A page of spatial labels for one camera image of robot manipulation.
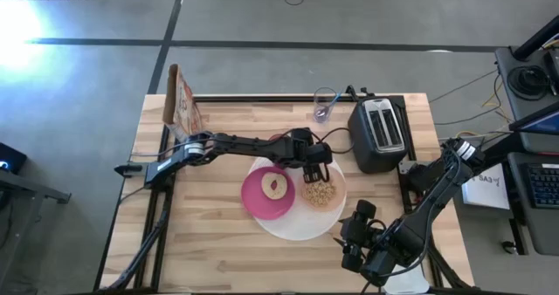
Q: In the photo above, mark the grey metal stand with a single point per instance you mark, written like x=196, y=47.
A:
x=26, y=190

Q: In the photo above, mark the black box with blue light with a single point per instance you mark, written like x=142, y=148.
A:
x=11, y=157

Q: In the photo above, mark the laptop with blue screen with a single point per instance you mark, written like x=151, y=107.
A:
x=541, y=122

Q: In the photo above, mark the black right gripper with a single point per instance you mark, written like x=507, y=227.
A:
x=360, y=238

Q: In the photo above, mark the white rectangular plastic tray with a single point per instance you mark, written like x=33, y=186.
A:
x=410, y=283

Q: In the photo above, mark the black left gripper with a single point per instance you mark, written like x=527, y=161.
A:
x=316, y=153

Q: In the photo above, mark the round brown bagel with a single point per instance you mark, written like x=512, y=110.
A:
x=267, y=191

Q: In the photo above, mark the black aluminium table frame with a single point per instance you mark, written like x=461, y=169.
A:
x=262, y=98

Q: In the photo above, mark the black computer keyboard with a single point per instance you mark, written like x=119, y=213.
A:
x=543, y=186

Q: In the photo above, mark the blue plastic spoon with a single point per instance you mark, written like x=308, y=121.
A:
x=336, y=98

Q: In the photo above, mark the peach plastic bowl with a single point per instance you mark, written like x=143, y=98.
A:
x=339, y=199

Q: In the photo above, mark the clear glass tumbler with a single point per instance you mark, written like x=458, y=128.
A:
x=323, y=114

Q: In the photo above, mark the cereal rings heap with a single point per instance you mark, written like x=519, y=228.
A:
x=319, y=194

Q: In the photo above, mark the black table edge bracket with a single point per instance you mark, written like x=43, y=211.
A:
x=126, y=169

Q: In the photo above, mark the white paper sheet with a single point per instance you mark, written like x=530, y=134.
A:
x=485, y=190

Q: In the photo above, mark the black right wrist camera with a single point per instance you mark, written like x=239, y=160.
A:
x=366, y=208

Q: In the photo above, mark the grey desk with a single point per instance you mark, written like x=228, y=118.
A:
x=519, y=109

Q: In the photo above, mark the pumpkin cereal box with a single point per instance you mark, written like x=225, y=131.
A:
x=183, y=107

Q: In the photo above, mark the black two-slot toaster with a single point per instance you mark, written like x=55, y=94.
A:
x=364, y=138

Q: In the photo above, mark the pink plastic plate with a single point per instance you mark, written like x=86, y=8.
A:
x=253, y=201

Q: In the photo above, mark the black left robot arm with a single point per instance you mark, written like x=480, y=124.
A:
x=244, y=144

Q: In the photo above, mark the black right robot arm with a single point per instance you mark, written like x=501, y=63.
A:
x=436, y=190

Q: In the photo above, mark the large white round plate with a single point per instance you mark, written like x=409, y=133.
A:
x=301, y=225

